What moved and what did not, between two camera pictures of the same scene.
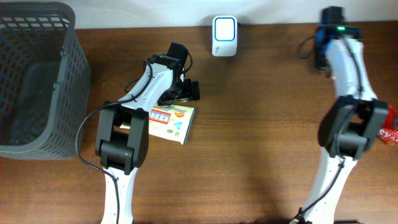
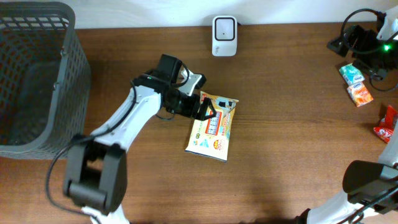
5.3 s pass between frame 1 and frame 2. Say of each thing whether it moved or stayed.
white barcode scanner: stayed
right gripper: moved
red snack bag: stayed
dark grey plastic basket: stayed
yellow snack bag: moved
